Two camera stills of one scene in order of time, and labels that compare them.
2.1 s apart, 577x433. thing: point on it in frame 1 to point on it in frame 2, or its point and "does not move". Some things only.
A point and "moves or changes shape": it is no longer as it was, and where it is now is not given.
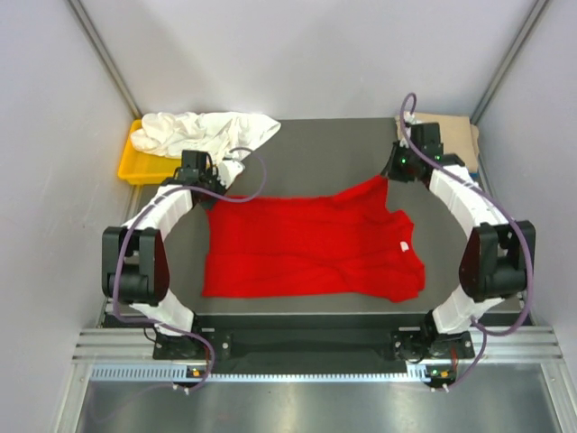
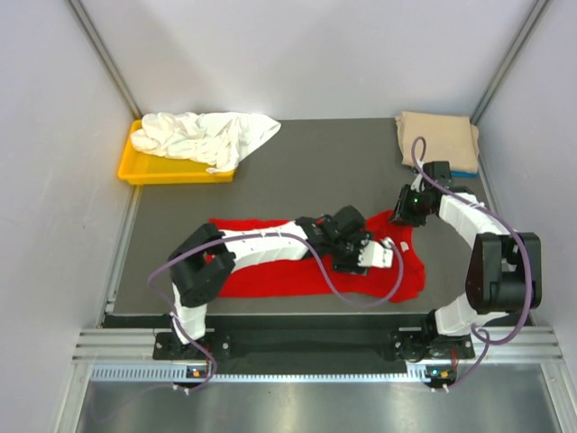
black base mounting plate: [313, 340] does not move
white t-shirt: [170, 134] does not move
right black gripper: [390, 169] to [401, 214]
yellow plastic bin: [140, 167] does not move
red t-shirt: [350, 244] moves or changes shape
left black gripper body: [212, 182] to [345, 253]
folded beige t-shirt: [456, 133] does not move
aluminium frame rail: [514, 346] does not move
